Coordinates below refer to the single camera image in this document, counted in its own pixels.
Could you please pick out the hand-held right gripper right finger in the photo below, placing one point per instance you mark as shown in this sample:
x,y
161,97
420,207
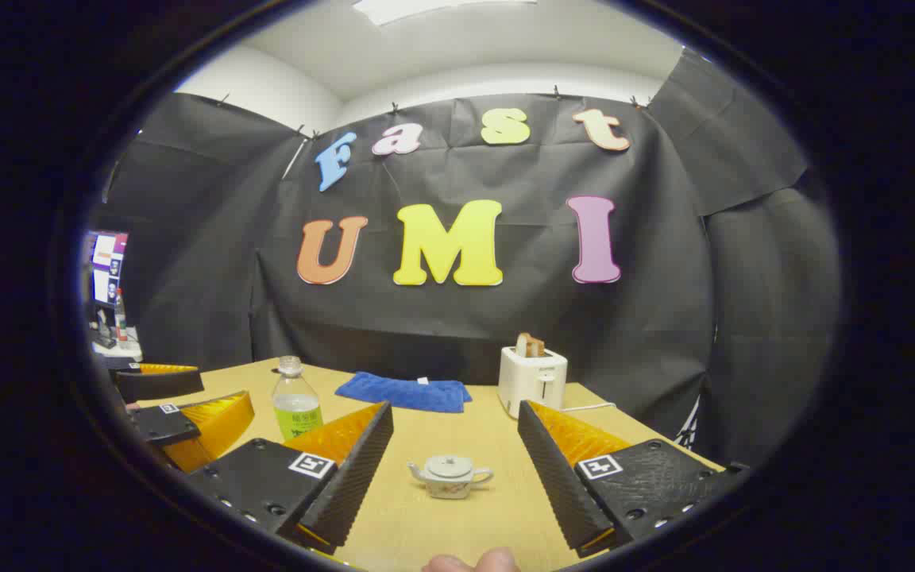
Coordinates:
x,y
557,477

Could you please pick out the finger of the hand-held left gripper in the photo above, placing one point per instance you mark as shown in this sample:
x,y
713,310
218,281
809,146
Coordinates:
x,y
160,385
164,425

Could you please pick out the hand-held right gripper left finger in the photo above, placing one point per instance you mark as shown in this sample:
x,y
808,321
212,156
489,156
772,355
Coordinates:
x,y
354,485

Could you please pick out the green label water bottle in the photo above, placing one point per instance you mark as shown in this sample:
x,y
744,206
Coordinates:
x,y
296,413

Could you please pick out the white ceramic teacup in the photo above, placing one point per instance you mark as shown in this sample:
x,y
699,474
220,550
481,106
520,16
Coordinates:
x,y
449,486

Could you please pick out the small clear bottle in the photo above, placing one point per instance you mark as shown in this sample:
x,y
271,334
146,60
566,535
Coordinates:
x,y
120,318

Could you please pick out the white toaster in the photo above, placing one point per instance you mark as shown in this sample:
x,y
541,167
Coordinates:
x,y
529,381

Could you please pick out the blue towel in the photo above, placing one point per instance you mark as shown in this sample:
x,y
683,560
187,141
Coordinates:
x,y
406,393

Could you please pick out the computer monitor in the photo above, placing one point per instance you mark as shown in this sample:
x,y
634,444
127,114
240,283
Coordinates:
x,y
108,270

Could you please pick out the toasted bread slice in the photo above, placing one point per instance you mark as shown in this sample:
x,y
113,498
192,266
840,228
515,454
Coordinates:
x,y
537,348
522,346

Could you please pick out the white lattice object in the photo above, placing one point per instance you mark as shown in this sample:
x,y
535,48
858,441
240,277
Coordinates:
x,y
692,429

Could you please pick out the black backdrop cloth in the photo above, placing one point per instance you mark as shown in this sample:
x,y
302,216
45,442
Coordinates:
x,y
505,326

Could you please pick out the ceiling light panel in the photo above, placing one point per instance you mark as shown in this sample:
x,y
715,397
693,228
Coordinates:
x,y
426,8

